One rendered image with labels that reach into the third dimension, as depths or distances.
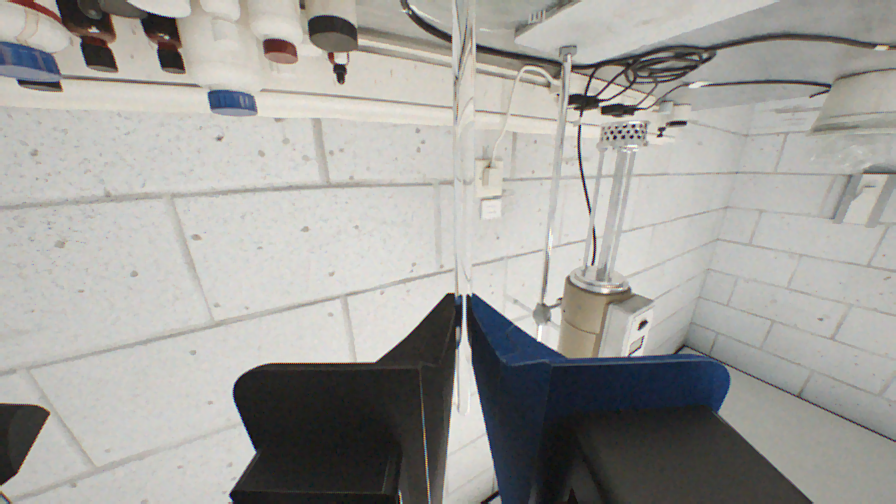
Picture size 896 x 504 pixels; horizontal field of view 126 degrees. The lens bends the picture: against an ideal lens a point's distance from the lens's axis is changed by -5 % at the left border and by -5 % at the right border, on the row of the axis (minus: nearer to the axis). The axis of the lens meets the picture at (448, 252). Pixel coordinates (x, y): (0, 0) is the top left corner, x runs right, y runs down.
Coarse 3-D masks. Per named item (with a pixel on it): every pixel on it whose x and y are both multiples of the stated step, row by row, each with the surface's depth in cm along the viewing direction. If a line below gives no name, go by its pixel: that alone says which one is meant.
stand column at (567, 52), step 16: (560, 48) 41; (576, 48) 40; (560, 96) 43; (560, 112) 44; (560, 128) 44; (560, 144) 45; (560, 160) 46; (544, 256) 52; (544, 272) 53; (544, 288) 54; (544, 304) 55
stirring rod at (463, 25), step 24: (456, 0) 6; (456, 24) 6; (456, 48) 6; (456, 72) 6; (456, 96) 6; (456, 120) 7; (456, 144) 7; (456, 168) 7; (456, 192) 7; (456, 216) 7; (456, 240) 8; (456, 264) 8; (456, 288) 8; (456, 312) 9; (456, 336) 9; (456, 360) 9; (456, 384) 10; (456, 408) 10
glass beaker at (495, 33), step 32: (384, 0) 6; (416, 0) 7; (448, 0) 7; (480, 0) 8; (512, 0) 8; (544, 0) 7; (576, 0) 7; (608, 0) 6; (480, 32) 8; (512, 32) 8; (544, 32) 8; (576, 32) 7
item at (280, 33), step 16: (256, 0) 22; (272, 0) 22; (288, 0) 23; (256, 16) 22; (272, 16) 23; (288, 16) 23; (256, 32) 24; (272, 32) 24; (288, 32) 24; (272, 48) 24; (288, 48) 25
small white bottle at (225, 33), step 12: (204, 0) 21; (216, 0) 21; (228, 0) 22; (216, 12) 22; (228, 12) 22; (216, 24) 22; (228, 24) 22; (216, 36) 22; (228, 36) 22; (228, 48) 24
